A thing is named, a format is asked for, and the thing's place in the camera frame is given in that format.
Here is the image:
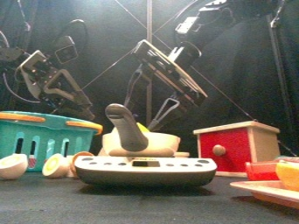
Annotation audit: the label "slanted metal frame pole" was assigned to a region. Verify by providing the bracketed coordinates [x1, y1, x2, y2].
[266, 12, 299, 156]

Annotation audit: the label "teal basket orange handles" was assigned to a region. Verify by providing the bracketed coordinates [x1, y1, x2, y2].
[0, 110, 104, 173]

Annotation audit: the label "yellow green toy starfruit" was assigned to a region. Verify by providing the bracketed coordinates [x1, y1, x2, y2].
[135, 122, 152, 134]

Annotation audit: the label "orange toy food piece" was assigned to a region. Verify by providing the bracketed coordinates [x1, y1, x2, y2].
[69, 150, 96, 179]

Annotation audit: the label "white toy egg half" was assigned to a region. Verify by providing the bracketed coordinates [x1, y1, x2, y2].
[0, 153, 29, 180]

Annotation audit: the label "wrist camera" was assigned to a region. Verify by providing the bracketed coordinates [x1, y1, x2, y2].
[173, 15, 204, 37]
[49, 35, 80, 65]

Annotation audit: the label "small white toy block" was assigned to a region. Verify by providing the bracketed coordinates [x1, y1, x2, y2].
[172, 151, 192, 159]

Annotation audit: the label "pink plastic tray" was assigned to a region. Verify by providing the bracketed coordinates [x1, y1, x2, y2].
[228, 179, 299, 210]

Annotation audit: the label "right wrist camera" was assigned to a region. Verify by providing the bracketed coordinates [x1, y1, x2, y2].
[173, 15, 204, 37]

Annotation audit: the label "white yellow toy slice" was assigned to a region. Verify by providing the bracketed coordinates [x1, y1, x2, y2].
[41, 153, 71, 179]

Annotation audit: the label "orange toy fruit half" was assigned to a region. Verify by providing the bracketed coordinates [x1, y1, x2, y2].
[275, 159, 299, 193]

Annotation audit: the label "red toy pepper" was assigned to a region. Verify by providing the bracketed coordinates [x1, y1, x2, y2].
[244, 158, 286, 182]

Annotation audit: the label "vertical metal frame pole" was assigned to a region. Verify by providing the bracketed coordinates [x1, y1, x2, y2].
[144, 0, 155, 127]

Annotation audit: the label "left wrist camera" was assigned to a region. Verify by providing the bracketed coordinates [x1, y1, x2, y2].
[49, 35, 80, 65]

